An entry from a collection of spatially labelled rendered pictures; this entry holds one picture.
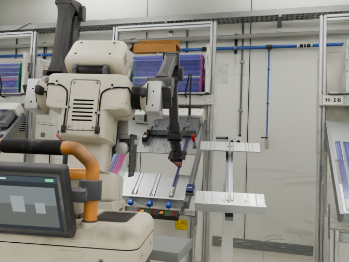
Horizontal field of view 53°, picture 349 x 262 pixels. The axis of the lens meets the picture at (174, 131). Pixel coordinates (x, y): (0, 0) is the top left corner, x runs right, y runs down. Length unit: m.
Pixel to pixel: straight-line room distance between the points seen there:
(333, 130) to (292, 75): 1.66
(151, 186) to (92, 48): 0.99
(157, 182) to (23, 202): 1.31
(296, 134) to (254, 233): 1.11
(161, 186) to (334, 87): 1.33
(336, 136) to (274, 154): 1.58
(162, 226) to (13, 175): 1.61
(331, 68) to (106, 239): 2.08
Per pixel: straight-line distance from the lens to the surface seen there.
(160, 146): 2.29
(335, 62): 2.62
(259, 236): 3.92
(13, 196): 0.84
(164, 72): 1.47
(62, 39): 1.56
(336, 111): 2.56
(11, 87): 3.07
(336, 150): 2.21
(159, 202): 1.98
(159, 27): 2.65
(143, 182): 2.09
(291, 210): 3.87
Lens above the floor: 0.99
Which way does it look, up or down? 3 degrees up
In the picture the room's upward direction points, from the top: 2 degrees clockwise
